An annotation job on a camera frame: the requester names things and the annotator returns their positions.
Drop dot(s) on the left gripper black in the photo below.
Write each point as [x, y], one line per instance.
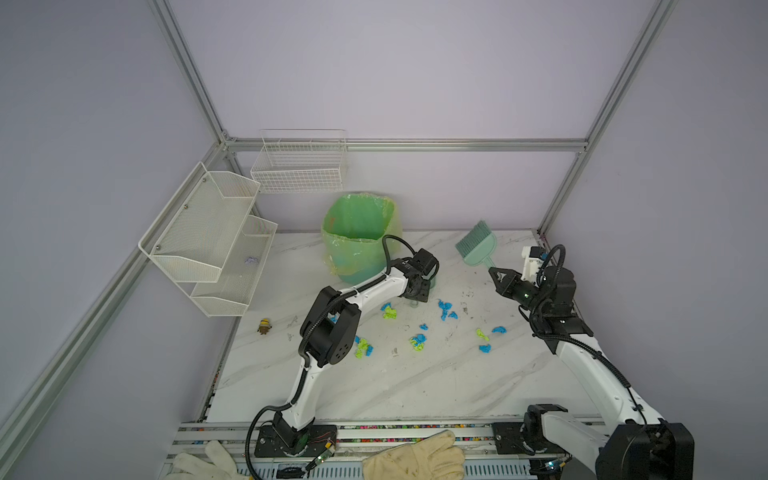
[424, 293]

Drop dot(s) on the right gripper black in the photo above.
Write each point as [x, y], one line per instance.
[503, 286]

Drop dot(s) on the green hand brush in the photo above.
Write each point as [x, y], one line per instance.
[478, 245]

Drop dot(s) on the green plastic dustpan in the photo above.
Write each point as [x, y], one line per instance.
[433, 279]

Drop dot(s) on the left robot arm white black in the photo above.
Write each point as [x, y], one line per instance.
[329, 333]

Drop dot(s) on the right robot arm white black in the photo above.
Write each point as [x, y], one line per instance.
[640, 443]

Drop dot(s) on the blue paper scrap cluster right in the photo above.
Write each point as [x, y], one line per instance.
[447, 311]

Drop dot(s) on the green blue scrap centre top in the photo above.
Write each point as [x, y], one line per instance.
[388, 312]

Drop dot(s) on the blue green scrap centre bottom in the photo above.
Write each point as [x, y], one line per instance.
[418, 342]

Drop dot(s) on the green trash bin with bag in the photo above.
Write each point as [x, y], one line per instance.
[352, 231]

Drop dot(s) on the green blue scrap left bottom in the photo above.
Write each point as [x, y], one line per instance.
[363, 348]

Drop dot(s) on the small yellow toy figure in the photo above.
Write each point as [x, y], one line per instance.
[264, 326]

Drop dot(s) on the beige work glove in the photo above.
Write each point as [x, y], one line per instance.
[435, 457]

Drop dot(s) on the lower white mesh shelf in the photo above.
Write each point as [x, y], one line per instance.
[232, 294]

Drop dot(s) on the white mesh shelf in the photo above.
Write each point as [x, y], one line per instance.
[232, 294]
[192, 238]

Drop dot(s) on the upper white mesh shelf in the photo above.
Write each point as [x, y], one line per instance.
[192, 238]

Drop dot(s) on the white work glove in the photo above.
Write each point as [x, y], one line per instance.
[221, 465]

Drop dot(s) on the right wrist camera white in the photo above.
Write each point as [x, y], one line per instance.
[533, 258]

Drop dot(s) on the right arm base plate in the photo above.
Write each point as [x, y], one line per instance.
[510, 438]

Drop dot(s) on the white wire basket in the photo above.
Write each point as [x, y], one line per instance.
[293, 161]

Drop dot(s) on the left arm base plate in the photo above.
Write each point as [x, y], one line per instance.
[283, 443]

